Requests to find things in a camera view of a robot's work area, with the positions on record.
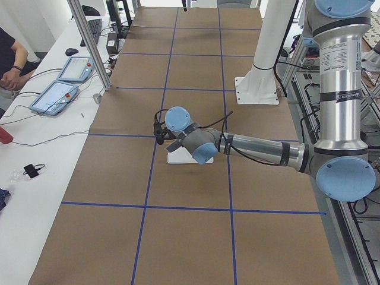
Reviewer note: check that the black monitor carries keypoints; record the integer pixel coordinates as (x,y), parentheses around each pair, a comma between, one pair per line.
(113,9)

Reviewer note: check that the small metal cylinder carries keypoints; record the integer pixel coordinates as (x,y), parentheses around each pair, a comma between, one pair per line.
(97,98)

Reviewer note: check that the black power brick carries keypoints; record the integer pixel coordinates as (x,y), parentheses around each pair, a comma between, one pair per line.
(112,44)

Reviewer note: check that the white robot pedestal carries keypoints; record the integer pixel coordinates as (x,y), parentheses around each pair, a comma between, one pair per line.
(258,86)

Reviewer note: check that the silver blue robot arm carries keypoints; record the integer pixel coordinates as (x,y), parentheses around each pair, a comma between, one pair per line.
(338,161)

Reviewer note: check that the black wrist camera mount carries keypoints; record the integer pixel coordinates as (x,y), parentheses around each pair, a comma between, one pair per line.
(161,134)

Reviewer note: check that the seated person in black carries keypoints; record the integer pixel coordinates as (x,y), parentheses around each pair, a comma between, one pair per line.
(16,69)

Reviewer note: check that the blue teach pendant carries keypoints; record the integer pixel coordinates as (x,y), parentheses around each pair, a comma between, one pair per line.
(76,69)
(54,98)

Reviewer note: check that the far blue teach pendant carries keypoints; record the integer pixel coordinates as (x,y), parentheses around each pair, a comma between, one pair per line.
(76,69)

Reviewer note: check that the aluminium frame post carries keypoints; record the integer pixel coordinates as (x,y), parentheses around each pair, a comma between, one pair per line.
(90,44)

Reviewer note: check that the black keyboard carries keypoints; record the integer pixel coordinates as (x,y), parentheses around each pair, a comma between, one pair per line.
(95,27)

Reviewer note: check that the black computer mouse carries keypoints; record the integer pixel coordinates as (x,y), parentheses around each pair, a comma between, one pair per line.
(71,51)

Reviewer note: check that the blue grey towel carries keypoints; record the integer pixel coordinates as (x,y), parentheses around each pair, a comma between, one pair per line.
(174,146)

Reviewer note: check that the white wooden towel rack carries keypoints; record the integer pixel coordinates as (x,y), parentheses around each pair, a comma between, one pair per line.
(181,157)

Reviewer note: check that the red object on desk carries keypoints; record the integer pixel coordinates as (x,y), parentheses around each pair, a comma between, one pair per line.
(5,136)

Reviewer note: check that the near blue teach pendant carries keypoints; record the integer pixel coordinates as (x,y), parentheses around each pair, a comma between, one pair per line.
(54,98)

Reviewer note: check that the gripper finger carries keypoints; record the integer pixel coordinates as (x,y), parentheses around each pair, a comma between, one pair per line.
(184,4)

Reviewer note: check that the small black adapter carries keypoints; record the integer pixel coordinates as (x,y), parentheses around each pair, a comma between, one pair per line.
(32,170)

